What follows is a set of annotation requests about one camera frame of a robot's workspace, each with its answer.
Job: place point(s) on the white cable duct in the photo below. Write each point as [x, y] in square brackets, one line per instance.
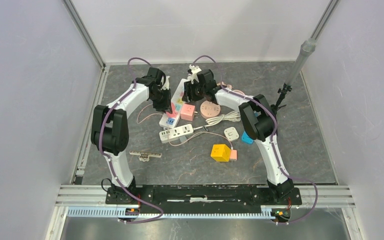
[125, 213]

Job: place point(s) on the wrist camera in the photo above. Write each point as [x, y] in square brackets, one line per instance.
[165, 83]
[193, 73]

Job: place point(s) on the small pink charger plug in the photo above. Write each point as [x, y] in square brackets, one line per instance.
[233, 155]

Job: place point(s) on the pink square plug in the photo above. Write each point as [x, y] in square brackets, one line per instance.
[187, 112]

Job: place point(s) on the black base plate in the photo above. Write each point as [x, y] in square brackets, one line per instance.
[200, 199]

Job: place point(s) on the white square plug adapter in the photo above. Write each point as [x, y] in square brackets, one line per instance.
[231, 133]

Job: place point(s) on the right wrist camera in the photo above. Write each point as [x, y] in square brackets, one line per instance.
[193, 73]

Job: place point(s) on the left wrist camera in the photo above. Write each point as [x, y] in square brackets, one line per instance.
[165, 83]

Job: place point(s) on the small white power strip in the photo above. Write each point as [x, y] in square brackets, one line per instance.
[175, 133]

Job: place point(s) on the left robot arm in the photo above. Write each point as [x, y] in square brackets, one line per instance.
[110, 129]

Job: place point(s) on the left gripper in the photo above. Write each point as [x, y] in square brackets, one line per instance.
[166, 106]

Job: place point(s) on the yellow cube socket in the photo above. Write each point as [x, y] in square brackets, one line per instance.
[220, 153]

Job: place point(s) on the long white power strip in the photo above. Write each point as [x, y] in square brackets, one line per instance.
[171, 120]

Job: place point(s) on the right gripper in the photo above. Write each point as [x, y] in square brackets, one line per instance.
[188, 88]

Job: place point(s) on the blue plug adapter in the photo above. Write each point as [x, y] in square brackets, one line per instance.
[246, 139]

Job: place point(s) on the pink round socket base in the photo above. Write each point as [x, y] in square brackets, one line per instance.
[209, 109]

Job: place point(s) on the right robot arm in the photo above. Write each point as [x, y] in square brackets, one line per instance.
[258, 120]

